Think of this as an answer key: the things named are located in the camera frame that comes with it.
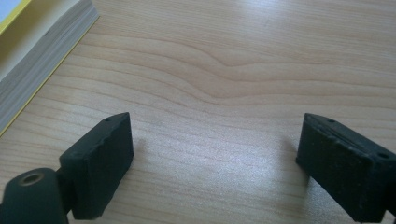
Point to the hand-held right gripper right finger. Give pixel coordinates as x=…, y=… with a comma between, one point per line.
x=342, y=168

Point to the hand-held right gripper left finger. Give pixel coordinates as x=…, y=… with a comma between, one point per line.
x=99, y=168

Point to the yellow book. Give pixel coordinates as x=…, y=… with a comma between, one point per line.
x=31, y=53

